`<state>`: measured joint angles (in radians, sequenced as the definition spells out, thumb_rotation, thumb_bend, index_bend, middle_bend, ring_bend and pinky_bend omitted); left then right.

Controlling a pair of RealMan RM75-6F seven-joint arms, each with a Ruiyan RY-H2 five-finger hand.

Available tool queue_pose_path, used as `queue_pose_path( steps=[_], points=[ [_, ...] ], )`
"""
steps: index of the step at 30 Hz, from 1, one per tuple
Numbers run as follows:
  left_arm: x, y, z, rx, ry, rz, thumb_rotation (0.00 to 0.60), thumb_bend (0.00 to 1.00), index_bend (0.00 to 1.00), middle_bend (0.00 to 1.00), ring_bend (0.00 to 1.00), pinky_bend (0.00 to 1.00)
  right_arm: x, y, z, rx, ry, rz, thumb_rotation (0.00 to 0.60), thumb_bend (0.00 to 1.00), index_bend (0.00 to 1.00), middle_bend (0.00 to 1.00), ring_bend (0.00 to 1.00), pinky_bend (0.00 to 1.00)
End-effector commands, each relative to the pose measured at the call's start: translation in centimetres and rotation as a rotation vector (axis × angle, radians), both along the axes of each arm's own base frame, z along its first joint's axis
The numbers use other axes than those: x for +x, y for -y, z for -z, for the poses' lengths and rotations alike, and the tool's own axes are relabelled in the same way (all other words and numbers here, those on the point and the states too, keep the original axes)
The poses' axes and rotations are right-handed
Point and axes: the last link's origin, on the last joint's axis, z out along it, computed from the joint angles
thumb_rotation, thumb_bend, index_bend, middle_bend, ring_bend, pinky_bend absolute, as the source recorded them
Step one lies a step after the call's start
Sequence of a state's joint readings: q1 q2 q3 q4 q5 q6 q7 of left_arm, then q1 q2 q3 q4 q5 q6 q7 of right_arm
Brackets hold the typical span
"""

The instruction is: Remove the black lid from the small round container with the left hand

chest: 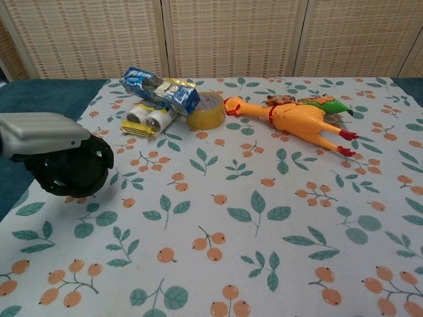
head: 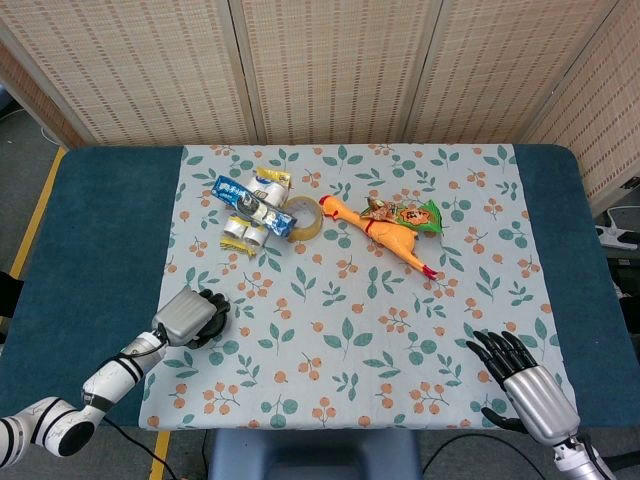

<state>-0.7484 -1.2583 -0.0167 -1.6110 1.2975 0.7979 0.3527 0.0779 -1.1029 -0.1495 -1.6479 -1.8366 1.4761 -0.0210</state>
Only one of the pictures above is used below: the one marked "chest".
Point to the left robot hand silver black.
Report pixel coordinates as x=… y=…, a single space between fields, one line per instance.
x=43 y=132

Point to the woven bamboo screen panel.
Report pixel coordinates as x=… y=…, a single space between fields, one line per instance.
x=92 y=39
x=231 y=39
x=417 y=64
x=357 y=36
x=10 y=56

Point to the blue cookie package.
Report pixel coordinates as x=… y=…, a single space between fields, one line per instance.
x=142 y=82

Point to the yellow white roll pack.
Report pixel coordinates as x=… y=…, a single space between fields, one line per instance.
x=155 y=120

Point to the floral print tablecloth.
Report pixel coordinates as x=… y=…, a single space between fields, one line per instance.
x=231 y=231

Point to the yellow rubber chicken toy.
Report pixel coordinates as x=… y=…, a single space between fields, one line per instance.
x=297 y=119

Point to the green snack bag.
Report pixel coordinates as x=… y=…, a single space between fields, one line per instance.
x=333 y=105

